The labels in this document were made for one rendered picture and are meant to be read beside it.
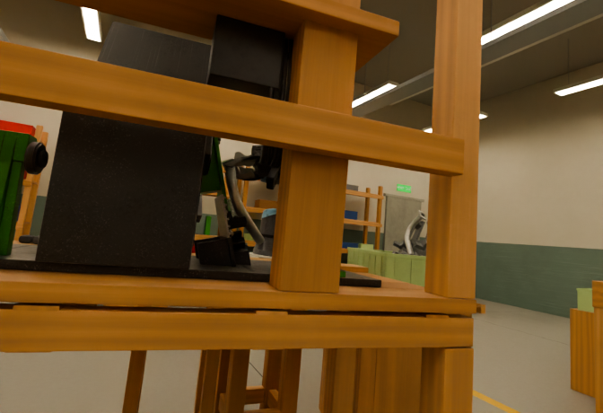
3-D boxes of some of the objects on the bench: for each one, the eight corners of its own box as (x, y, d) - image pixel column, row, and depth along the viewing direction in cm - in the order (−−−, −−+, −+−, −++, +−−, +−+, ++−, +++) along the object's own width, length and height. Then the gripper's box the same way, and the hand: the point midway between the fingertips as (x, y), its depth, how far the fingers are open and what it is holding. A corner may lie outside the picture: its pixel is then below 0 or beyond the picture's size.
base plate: (-31, 247, 105) (-30, 240, 105) (322, 269, 139) (323, 264, 139) (-155, 261, 65) (-152, 250, 65) (380, 287, 100) (381, 279, 100)
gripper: (283, 163, 128) (222, 171, 121) (285, 137, 121) (221, 143, 114) (290, 179, 122) (226, 188, 115) (293, 152, 115) (225, 159, 108)
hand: (230, 171), depth 113 cm, fingers closed on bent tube, 3 cm apart
